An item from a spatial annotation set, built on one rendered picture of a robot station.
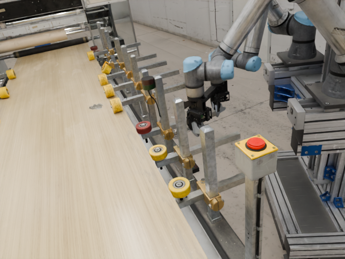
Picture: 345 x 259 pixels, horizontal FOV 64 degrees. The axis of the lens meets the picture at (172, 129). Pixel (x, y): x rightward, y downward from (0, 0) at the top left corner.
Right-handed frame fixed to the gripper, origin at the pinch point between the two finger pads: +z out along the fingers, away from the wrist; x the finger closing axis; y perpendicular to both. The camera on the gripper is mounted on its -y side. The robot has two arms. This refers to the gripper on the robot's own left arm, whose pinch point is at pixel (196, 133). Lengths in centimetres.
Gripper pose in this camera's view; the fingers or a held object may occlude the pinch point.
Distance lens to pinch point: 126.9
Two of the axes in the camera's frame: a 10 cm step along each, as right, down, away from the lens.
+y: 6.5, 3.2, -6.9
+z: 1.4, 8.4, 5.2
